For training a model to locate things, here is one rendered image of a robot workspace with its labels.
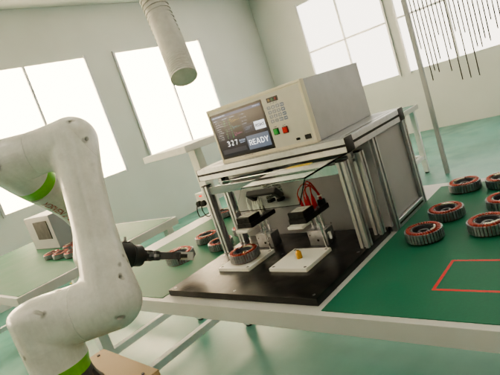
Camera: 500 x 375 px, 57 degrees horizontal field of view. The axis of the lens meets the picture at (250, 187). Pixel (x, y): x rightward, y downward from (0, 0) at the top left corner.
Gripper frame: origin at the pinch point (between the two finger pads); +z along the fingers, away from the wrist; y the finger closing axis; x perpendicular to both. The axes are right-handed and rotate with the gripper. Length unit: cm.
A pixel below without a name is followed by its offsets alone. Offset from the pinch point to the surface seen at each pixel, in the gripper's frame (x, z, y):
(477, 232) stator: -7, 31, -96
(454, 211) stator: -14, 43, -85
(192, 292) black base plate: 12.2, -6.7, -17.3
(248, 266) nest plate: 3.5, 7.1, -29.8
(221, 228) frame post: -10.7, 15.9, -5.3
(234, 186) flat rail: -25.5, 9.9, -19.1
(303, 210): -14, 12, -50
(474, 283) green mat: 6, 9, -102
